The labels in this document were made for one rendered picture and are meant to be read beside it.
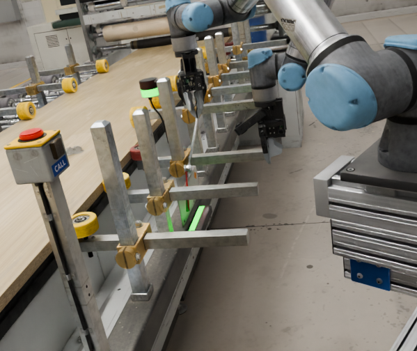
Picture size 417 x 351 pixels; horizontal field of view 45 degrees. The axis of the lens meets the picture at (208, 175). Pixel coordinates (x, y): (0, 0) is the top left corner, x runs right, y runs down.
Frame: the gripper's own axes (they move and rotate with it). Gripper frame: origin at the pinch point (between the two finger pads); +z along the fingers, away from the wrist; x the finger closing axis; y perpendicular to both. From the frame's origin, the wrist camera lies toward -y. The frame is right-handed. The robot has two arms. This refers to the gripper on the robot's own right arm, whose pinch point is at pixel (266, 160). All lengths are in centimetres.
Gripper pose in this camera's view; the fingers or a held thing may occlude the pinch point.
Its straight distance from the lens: 166.6
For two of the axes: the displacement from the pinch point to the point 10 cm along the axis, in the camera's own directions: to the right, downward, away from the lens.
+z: 1.7, 9.1, 3.8
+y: 9.7, -0.8, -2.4
